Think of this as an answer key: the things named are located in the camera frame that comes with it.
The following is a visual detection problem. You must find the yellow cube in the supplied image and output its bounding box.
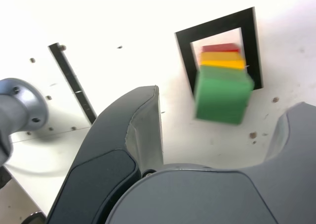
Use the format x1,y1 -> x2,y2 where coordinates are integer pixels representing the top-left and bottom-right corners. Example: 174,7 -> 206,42
199,50 -> 246,70

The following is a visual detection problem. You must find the black tape square outline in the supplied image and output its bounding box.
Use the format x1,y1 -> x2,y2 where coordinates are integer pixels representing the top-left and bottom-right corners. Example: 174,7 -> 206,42
174,6 -> 265,98

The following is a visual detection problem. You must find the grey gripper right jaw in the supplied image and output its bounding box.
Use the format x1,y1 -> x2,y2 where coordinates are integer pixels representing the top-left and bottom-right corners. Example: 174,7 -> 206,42
106,101 -> 316,224

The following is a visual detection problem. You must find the green cube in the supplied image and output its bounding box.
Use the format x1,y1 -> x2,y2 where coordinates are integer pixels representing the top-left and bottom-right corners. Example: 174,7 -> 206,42
194,64 -> 255,126

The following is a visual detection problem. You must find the red cube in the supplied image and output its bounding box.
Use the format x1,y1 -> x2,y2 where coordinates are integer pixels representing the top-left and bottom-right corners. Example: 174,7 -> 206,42
201,43 -> 241,53

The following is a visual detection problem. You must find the black tape strip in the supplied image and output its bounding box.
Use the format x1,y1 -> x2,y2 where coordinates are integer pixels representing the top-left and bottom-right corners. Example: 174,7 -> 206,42
48,43 -> 98,125

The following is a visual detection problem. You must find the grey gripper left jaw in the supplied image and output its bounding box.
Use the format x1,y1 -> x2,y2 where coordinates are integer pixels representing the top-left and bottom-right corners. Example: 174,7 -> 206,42
45,85 -> 165,224

